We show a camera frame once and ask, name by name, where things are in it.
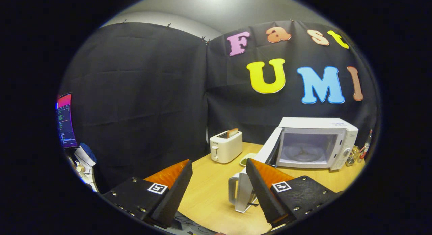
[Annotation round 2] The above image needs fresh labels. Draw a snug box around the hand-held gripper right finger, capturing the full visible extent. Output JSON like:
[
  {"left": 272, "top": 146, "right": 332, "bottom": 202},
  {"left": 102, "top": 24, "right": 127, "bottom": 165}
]
[{"left": 245, "top": 158, "right": 338, "bottom": 229}]

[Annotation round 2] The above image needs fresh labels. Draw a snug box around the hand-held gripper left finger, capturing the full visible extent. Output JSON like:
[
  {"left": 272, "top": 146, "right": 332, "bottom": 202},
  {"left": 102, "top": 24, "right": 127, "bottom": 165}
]
[{"left": 101, "top": 159, "right": 193, "bottom": 229}]

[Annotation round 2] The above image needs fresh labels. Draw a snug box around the white microwave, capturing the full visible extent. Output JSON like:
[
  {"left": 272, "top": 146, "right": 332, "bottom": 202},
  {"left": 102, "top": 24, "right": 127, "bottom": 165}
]
[{"left": 228, "top": 117, "right": 359, "bottom": 214}]

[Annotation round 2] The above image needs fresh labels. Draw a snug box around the white divided bean dish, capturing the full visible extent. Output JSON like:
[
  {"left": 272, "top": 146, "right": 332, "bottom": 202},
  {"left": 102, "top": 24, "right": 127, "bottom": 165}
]
[{"left": 239, "top": 153, "right": 257, "bottom": 167}]

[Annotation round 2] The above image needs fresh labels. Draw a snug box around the white toaster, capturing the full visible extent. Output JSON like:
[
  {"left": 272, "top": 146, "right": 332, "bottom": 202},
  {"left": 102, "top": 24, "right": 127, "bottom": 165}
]
[{"left": 210, "top": 129, "right": 243, "bottom": 164}]

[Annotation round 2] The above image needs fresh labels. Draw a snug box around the white and blue desk item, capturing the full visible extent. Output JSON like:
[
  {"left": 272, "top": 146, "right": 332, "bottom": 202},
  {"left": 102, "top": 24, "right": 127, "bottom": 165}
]
[{"left": 74, "top": 143, "right": 97, "bottom": 168}]

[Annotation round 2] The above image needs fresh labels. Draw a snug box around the black backdrop cloth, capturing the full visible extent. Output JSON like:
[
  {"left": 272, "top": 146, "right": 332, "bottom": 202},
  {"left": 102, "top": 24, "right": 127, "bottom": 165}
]
[{"left": 59, "top": 21, "right": 378, "bottom": 195}]

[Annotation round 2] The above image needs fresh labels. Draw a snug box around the clear plastic water bottle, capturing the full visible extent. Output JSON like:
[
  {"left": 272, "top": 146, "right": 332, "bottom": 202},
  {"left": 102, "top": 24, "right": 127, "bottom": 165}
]
[{"left": 359, "top": 129, "right": 373, "bottom": 159}]

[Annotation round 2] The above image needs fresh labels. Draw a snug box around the computer monitor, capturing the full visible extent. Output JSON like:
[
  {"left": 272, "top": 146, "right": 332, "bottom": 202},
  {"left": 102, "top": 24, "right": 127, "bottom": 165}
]
[{"left": 56, "top": 93, "right": 79, "bottom": 148}]

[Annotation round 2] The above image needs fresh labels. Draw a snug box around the metal wire basket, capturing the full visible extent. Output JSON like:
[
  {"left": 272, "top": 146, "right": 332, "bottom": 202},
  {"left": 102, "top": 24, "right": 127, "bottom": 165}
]
[{"left": 346, "top": 146, "right": 361, "bottom": 166}]

